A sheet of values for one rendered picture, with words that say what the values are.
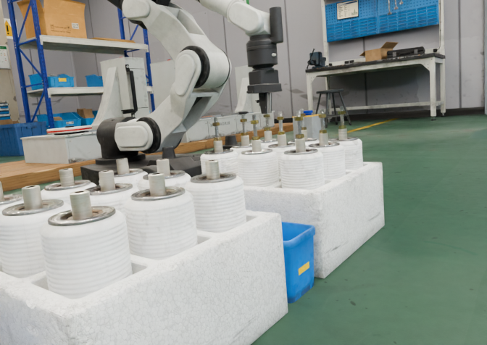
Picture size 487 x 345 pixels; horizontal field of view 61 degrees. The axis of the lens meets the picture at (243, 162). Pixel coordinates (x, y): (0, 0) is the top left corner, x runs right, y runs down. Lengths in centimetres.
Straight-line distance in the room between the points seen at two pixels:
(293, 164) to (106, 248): 50
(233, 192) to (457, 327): 40
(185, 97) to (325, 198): 73
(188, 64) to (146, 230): 93
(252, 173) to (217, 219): 32
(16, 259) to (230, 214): 29
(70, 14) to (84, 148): 365
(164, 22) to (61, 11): 484
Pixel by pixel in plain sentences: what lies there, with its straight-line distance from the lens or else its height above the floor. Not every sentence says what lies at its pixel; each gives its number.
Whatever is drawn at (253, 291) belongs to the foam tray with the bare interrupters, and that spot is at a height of 8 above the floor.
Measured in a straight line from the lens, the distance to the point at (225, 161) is 102.
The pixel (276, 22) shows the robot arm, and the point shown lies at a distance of 122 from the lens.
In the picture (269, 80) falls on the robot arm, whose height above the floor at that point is 43.
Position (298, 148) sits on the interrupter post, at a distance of 92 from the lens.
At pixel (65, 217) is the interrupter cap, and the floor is 25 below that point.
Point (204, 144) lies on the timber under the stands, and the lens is 371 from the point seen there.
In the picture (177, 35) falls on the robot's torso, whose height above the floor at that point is 62.
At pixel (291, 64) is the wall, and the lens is 673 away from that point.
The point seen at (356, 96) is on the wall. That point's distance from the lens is 629.
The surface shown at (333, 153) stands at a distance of 99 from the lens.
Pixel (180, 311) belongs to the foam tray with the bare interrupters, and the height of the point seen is 12.
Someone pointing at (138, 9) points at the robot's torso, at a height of 73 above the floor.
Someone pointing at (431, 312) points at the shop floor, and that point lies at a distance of 79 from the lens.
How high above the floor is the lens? 37
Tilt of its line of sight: 8 degrees down
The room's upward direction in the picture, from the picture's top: 5 degrees counter-clockwise
